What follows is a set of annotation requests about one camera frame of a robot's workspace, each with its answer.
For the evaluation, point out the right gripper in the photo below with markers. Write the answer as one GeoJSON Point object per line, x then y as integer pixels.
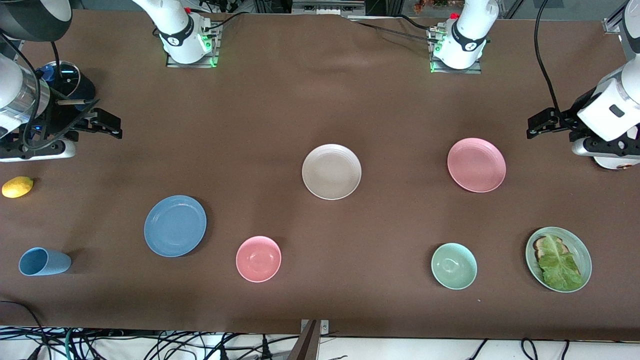
{"type": "Point", "coordinates": [60, 121]}

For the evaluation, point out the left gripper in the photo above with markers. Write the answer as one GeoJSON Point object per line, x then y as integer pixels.
{"type": "Point", "coordinates": [571, 119]}

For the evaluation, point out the pink plate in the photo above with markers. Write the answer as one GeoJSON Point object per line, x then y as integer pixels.
{"type": "Point", "coordinates": [476, 165]}

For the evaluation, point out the blue plate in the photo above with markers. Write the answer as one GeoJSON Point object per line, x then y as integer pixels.
{"type": "Point", "coordinates": [175, 226]}

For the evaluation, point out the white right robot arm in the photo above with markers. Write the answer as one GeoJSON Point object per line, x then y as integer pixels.
{"type": "Point", "coordinates": [177, 25]}

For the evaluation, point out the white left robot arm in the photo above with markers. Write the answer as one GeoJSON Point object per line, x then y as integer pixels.
{"type": "Point", "coordinates": [470, 30]}

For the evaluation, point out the dark blue saucepan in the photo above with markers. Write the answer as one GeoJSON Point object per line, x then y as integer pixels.
{"type": "Point", "coordinates": [85, 90]}

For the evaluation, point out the glass lid with blue knob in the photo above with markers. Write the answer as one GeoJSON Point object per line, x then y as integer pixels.
{"type": "Point", "coordinates": [70, 80]}

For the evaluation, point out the white toaster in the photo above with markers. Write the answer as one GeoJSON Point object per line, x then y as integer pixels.
{"type": "Point", "coordinates": [612, 163]}

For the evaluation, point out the yellow lemon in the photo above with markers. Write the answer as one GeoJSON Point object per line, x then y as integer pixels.
{"type": "Point", "coordinates": [17, 187]}

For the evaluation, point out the toasted bread slice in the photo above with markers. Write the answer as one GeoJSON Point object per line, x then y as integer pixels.
{"type": "Point", "coordinates": [539, 244]}

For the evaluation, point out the green plate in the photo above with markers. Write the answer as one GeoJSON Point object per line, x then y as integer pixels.
{"type": "Point", "coordinates": [581, 252]}

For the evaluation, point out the green lettuce leaf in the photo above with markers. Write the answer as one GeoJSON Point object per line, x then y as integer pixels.
{"type": "Point", "coordinates": [560, 270]}

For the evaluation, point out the blue cup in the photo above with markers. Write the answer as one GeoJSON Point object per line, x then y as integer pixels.
{"type": "Point", "coordinates": [45, 262]}

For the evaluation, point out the green bowl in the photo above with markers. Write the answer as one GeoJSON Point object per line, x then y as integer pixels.
{"type": "Point", "coordinates": [454, 266]}

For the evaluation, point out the pink bowl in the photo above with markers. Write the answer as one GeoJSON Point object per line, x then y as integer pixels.
{"type": "Point", "coordinates": [258, 259]}

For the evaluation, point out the beige plate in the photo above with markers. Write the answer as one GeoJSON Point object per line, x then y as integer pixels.
{"type": "Point", "coordinates": [331, 172]}

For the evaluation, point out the metal fixture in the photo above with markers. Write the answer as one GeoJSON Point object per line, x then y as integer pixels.
{"type": "Point", "coordinates": [327, 7]}

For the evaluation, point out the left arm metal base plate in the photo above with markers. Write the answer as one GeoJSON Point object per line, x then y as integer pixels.
{"type": "Point", "coordinates": [470, 71]}

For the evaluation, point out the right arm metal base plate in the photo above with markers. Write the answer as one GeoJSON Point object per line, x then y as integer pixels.
{"type": "Point", "coordinates": [192, 65]}

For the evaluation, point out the aluminium frame profile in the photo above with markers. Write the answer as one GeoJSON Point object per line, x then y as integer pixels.
{"type": "Point", "coordinates": [612, 25]}

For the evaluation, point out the small metal bracket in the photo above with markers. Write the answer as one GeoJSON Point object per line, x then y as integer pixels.
{"type": "Point", "coordinates": [325, 326]}

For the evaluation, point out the brown post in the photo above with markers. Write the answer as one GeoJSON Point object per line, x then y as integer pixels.
{"type": "Point", "coordinates": [307, 345]}

